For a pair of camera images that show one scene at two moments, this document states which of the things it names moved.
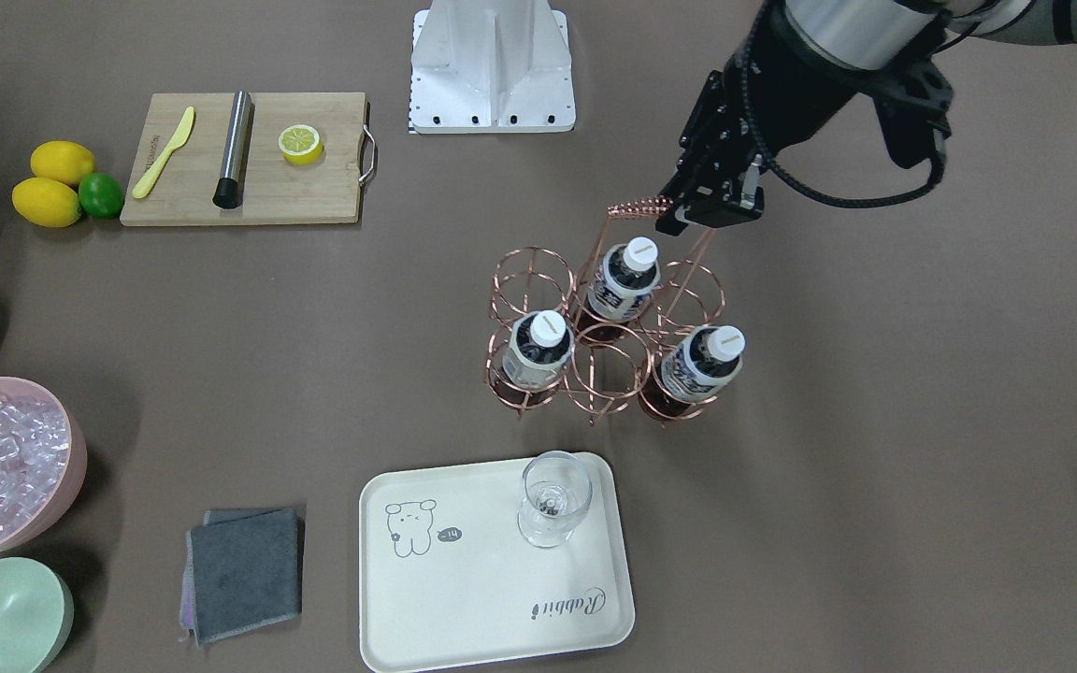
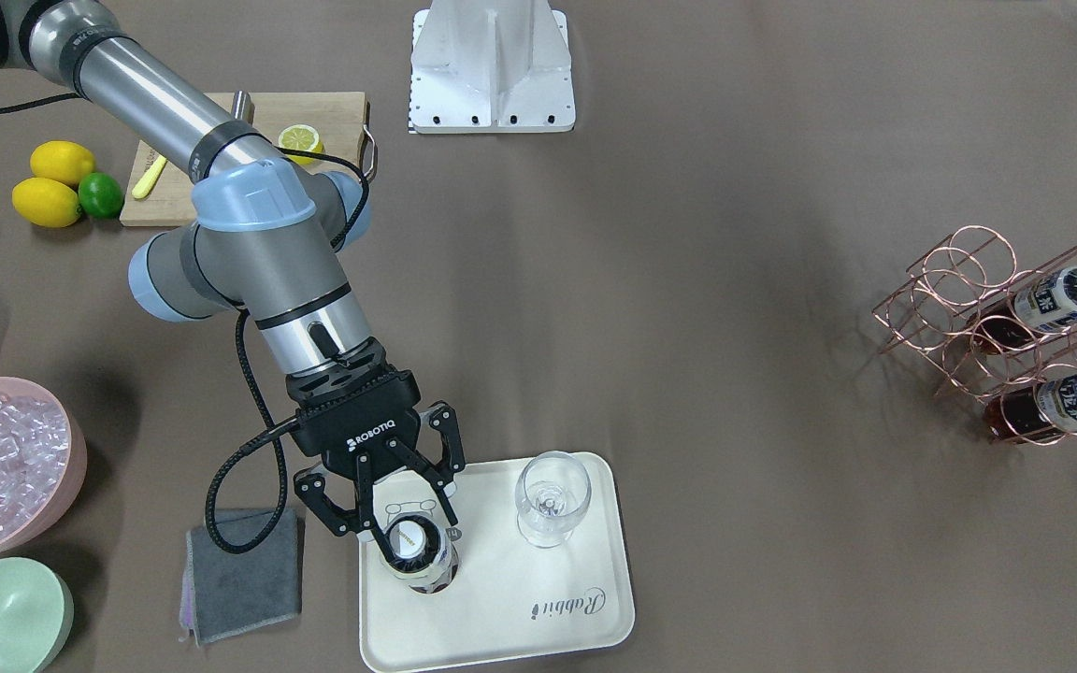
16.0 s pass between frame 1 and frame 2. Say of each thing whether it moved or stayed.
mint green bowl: stayed
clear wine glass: stayed
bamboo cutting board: stayed
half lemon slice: stayed
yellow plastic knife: stayed
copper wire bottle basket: moved
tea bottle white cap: moved
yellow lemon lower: stayed
